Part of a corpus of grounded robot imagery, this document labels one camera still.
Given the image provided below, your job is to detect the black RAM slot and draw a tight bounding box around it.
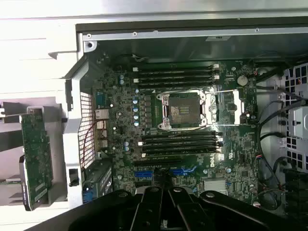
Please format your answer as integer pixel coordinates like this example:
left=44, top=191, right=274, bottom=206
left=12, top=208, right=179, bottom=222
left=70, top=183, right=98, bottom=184
left=141, top=149, right=223, bottom=157
left=132, top=74, right=220, bottom=81
left=133, top=79, right=220, bottom=87
left=131, top=63, right=220, bottom=70
left=138, top=137, right=223, bottom=145
left=141, top=143, right=223, bottom=151
left=141, top=131, right=223, bottom=138
left=131, top=68, right=220, bottom=75

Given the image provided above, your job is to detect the black open PC case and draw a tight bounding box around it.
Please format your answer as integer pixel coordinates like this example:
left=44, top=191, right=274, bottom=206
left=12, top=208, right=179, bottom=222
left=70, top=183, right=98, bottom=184
left=48, top=23, right=308, bottom=218

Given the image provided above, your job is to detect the silver rear port block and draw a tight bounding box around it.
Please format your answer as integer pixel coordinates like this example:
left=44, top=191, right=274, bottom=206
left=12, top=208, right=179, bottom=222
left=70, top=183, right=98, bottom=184
left=94, top=108, right=108, bottom=148

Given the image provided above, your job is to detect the green motherboard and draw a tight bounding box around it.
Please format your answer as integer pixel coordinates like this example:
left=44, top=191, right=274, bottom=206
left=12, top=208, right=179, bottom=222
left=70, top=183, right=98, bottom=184
left=92, top=60, right=260, bottom=210

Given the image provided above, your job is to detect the perforated metal disk bay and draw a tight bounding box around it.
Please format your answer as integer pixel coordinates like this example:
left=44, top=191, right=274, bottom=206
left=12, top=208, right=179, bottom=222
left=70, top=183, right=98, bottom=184
left=283, top=61, right=308, bottom=169

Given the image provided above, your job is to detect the silver chipset heatsink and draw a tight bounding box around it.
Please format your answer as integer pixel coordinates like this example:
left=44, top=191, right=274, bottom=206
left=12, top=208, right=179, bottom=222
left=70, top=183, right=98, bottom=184
left=204, top=179, right=228, bottom=196

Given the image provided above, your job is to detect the black expansion slot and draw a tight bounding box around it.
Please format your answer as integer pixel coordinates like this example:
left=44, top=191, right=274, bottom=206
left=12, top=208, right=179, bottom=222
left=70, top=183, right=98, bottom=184
left=133, top=158, right=182, bottom=166

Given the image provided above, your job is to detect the metal socket cover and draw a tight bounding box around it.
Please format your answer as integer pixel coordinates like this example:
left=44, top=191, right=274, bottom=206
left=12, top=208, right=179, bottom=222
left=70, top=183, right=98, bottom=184
left=205, top=89, right=245, bottom=126

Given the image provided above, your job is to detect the long blue expansion slot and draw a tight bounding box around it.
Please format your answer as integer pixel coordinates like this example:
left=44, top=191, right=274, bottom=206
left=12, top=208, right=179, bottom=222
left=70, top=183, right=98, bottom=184
left=134, top=166, right=197, bottom=179

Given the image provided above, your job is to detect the grey parts rack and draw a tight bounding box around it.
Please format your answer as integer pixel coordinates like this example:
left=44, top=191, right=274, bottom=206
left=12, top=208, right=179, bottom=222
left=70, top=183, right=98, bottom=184
left=0, top=97, right=69, bottom=209

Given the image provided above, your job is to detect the CPU socket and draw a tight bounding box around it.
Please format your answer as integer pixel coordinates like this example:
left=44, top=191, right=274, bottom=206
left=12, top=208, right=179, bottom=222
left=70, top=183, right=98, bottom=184
left=155, top=91, right=208, bottom=130

